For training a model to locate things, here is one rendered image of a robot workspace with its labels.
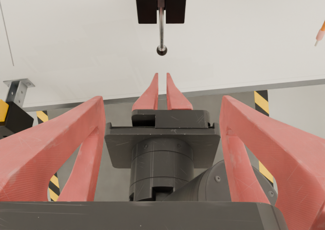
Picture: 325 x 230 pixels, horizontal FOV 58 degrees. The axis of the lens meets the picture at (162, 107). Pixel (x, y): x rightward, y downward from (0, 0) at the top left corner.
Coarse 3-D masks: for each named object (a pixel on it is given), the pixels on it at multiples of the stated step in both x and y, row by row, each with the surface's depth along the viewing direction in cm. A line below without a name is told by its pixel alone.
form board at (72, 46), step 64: (0, 0) 35; (64, 0) 35; (128, 0) 35; (192, 0) 35; (256, 0) 35; (320, 0) 35; (0, 64) 46; (64, 64) 46; (128, 64) 46; (192, 64) 46; (256, 64) 46; (320, 64) 46
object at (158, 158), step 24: (120, 144) 26; (144, 144) 26; (168, 144) 25; (192, 144) 26; (216, 144) 26; (120, 168) 30; (144, 168) 24; (168, 168) 24; (192, 168) 26; (144, 192) 23
